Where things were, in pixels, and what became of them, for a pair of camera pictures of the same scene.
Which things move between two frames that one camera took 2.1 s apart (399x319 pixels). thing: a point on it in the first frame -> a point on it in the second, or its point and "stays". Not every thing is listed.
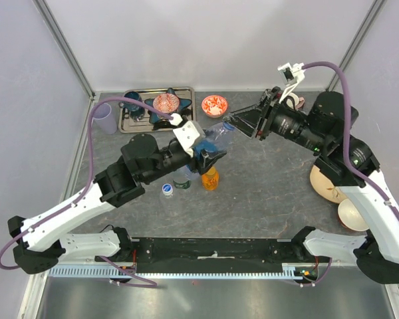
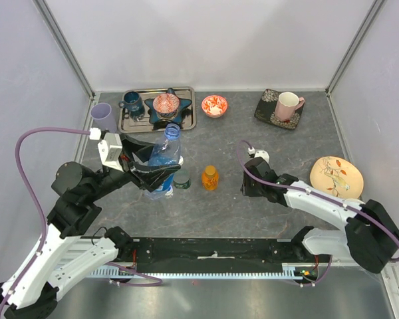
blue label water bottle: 217,139 -> 166,151
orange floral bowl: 214,106 stays
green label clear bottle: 181,180 stays
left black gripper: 207,159 -> 146,176
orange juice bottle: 210,179 stays
